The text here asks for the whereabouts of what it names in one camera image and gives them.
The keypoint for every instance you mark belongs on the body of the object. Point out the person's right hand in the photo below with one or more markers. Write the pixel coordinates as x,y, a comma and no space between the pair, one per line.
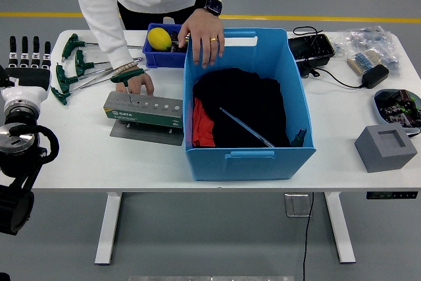
143,83

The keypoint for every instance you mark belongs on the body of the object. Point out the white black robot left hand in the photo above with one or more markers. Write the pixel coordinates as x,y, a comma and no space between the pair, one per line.
29,78

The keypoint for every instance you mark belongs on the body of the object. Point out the person's left hand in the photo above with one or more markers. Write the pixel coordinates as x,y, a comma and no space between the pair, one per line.
204,34

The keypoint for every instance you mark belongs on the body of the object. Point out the green metal wrench stand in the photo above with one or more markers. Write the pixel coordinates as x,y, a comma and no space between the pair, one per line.
141,116

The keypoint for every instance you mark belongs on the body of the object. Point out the large blue plastic box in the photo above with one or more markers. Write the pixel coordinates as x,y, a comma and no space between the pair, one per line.
250,169

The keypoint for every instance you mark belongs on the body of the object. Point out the person's right forearm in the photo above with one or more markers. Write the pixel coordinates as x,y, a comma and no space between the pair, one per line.
112,44

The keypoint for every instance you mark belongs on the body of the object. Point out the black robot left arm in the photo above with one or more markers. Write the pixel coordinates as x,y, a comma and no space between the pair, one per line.
16,162

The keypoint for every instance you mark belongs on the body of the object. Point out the grey cube box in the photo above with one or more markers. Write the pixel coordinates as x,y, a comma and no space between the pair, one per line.
378,156

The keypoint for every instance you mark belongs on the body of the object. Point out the black wrist watch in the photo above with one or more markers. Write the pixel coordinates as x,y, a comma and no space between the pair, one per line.
212,5

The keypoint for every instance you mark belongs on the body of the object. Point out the dark small parts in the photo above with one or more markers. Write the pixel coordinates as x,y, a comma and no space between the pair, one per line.
177,49

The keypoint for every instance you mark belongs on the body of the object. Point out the dark round item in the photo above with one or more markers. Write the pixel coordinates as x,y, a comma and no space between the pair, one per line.
173,35

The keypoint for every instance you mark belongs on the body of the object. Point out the small blue plastic bin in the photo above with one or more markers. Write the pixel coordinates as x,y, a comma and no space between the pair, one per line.
164,59

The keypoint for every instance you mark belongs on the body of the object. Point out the yellow lemon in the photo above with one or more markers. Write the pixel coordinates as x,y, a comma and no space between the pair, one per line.
159,39

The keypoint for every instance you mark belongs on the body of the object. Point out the red cloth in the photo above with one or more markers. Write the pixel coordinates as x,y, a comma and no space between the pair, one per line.
202,123

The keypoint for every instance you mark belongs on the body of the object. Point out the black cloth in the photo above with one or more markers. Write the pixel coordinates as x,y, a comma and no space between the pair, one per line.
243,96

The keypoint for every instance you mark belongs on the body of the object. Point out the black plastic tray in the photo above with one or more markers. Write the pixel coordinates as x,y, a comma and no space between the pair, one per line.
309,49

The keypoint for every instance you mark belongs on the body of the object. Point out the white table leg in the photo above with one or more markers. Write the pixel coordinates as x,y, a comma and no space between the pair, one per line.
342,235
107,235

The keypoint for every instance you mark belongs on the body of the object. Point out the taped resistor strip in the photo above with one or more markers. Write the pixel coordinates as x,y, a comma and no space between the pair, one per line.
360,62

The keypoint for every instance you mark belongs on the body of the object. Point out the clear plastic parts bags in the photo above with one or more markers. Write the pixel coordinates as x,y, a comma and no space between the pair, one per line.
368,39

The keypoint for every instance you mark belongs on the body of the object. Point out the black power adapter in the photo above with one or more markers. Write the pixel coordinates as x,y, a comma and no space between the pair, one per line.
375,76

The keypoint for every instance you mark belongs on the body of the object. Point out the light blue dish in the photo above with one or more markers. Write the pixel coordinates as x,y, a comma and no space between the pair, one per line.
377,106

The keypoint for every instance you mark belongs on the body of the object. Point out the metal floor socket plate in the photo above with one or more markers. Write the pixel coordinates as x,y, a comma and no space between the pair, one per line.
297,205

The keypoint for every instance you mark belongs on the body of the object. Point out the electronic parts pile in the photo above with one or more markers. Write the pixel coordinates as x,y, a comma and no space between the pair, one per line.
398,110

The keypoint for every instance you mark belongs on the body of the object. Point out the black table control panel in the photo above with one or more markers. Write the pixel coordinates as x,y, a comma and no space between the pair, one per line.
391,194

